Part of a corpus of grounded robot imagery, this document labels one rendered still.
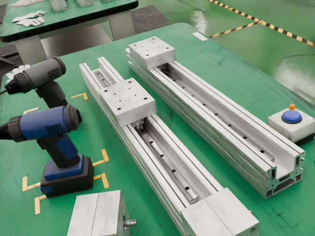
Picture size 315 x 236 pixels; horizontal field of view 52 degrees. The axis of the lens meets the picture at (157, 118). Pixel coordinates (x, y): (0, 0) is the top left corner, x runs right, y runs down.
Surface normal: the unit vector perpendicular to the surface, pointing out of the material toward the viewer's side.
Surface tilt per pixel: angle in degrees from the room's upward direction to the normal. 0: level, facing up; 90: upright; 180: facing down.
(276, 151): 90
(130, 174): 0
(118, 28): 90
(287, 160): 90
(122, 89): 0
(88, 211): 0
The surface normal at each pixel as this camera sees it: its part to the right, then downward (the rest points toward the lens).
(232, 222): -0.17, -0.80
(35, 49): 0.32, 0.50
